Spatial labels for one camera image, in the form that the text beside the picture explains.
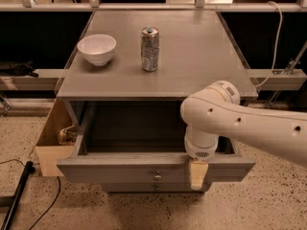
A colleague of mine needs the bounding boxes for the grey drawer cabinet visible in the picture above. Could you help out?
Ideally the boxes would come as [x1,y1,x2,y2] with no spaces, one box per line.
[55,9,259,194]

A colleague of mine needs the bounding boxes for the grey drawer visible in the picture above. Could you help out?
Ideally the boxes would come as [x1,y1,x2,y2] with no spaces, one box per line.
[56,103,257,185]
[102,182,193,193]

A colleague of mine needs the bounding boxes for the metal clamp bracket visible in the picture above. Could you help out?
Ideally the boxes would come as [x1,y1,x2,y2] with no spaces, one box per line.
[272,41,307,76]

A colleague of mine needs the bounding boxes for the silver soda can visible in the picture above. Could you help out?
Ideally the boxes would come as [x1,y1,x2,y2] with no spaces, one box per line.
[141,26,159,72]

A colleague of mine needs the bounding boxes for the wooden side box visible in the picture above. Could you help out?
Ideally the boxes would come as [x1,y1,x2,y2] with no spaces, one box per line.
[35,100,79,176]

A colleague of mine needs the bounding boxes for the grey top drawer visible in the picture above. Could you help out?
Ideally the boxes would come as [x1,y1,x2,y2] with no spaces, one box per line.
[56,103,257,185]

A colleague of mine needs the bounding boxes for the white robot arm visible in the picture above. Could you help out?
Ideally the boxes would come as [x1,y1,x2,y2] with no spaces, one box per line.
[180,80,307,190]

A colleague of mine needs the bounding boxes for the black floor cable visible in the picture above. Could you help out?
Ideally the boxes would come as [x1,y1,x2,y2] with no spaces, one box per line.
[0,158,61,230]

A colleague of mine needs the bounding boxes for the crumpled paper bag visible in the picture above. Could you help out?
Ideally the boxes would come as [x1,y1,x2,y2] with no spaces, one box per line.
[58,126,78,146]

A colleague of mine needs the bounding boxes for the black cloth on ledge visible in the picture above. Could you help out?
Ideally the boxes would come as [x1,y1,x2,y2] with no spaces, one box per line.
[0,60,38,78]

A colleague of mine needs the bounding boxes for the white hanging cable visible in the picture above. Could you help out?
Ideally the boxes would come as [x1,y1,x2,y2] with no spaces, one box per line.
[254,0,284,89]

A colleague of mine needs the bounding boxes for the black floor bar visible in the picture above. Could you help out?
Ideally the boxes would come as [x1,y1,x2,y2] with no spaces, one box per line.
[0,161,35,230]

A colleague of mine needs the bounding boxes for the white ceramic bowl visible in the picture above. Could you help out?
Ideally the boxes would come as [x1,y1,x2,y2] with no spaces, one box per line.
[77,34,116,66]

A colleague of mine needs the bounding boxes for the grey bottom drawer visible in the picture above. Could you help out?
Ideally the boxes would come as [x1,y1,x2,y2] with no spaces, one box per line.
[102,182,193,193]

